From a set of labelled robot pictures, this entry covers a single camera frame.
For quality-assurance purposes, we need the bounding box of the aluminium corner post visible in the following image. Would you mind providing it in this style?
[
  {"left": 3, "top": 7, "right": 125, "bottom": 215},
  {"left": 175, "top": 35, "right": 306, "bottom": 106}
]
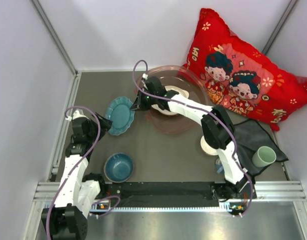
[
  {"left": 30, "top": 0, "right": 78, "bottom": 76},
  {"left": 261, "top": 0, "right": 299, "bottom": 55}
]

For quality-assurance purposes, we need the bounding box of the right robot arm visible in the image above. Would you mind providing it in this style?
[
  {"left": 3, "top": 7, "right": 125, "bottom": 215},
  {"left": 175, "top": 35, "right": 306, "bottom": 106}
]
[{"left": 130, "top": 74, "right": 255, "bottom": 199}]

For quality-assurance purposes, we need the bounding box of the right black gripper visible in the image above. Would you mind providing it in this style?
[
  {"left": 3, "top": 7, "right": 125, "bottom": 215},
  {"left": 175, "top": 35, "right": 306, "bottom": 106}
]
[{"left": 130, "top": 88, "right": 158, "bottom": 112}]

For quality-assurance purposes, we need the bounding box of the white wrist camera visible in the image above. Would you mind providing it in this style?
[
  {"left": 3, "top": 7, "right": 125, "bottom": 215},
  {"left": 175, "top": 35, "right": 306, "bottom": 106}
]
[
  {"left": 65, "top": 109, "right": 86, "bottom": 122},
  {"left": 141, "top": 73, "right": 148, "bottom": 81}
]

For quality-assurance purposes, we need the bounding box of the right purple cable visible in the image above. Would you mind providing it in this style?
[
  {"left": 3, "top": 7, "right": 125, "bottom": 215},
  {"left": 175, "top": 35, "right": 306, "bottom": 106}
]
[{"left": 132, "top": 59, "right": 254, "bottom": 217}]

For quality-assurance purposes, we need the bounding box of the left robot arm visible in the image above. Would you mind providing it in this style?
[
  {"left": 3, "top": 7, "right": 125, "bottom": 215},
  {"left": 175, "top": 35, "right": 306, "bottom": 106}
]
[{"left": 41, "top": 109, "right": 112, "bottom": 240}]

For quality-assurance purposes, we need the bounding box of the red cartoon print pillow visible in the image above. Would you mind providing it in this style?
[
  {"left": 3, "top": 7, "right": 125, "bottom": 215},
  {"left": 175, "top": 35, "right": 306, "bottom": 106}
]
[{"left": 185, "top": 8, "right": 307, "bottom": 131}]

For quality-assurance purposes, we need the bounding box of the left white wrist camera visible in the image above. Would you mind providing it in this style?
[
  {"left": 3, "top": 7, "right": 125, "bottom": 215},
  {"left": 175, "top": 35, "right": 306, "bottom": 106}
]
[{"left": 65, "top": 109, "right": 86, "bottom": 122}]

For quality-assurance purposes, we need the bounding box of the aluminium front frame rail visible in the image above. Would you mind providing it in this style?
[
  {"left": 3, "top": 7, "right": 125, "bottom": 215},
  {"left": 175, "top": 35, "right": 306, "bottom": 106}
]
[{"left": 33, "top": 181, "right": 307, "bottom": 213}]

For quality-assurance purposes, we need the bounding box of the teal scalloped ceramic plate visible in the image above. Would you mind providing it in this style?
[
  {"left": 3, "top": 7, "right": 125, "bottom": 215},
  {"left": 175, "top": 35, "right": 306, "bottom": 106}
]
[{"left": 105, "top": 96, "right": 135, "bottom": 136}]

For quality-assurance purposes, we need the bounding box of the pale green cup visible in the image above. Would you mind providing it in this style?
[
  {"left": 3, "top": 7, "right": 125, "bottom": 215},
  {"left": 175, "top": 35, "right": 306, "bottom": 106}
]
[{"left": 252, "top": 146, "right": 277, "bottom": 168}]

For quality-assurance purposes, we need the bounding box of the pink translucent plastic bin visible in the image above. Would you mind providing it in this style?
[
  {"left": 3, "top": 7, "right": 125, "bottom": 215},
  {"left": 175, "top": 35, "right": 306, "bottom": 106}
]
[{"left": 145, "top": 65, "right": 212, "bottom": 134}]

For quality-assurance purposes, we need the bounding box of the left aluminium corner post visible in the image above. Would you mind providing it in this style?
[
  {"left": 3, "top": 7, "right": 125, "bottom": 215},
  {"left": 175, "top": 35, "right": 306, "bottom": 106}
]
[{"left": 30, "top": 0, "right": 78, "bottom": 76}]

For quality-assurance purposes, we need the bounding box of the blue speckled ceramic cup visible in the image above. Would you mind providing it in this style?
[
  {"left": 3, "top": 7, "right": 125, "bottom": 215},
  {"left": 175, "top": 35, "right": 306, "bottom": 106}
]
[{"left": 215, "top": 158, "right": 224, "bottom": 174}]

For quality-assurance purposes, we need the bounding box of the dark blue ceramic bowl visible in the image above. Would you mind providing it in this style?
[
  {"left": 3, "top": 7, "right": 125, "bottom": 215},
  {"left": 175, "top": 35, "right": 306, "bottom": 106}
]
[{"left": 103, "top": 152, "right": 134, "bottom": 183}]

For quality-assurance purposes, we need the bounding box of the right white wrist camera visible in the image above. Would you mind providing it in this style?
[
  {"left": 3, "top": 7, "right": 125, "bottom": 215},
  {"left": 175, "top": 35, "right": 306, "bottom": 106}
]
[{"left": 141, "top": 73, "right": 148, "bottom": 81}]

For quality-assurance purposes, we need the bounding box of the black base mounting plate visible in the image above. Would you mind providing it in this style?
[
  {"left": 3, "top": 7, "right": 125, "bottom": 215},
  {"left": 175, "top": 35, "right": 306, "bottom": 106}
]
[{"left": 96, "top": 181, "right": 251, "bottom": 208}]

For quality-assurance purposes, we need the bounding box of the white ceramic bowl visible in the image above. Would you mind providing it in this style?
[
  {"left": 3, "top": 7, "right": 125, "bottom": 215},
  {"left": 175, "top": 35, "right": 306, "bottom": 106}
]
[{"left": 200, "top": 136, "right": 218, "bottom": 156}]

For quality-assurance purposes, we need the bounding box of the right aluminium corner post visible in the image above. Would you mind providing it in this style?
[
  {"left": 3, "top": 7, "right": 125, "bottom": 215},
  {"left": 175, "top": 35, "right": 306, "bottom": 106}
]
[{"left": 261, "top": 0, "right": 299, "bottom": 55}]

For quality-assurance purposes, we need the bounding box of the dark grey cloth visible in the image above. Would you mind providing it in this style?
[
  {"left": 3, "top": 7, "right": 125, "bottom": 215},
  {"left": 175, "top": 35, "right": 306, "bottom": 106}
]
[{"left": 234, "top": 119, "right": 289, "bottom": 177}]

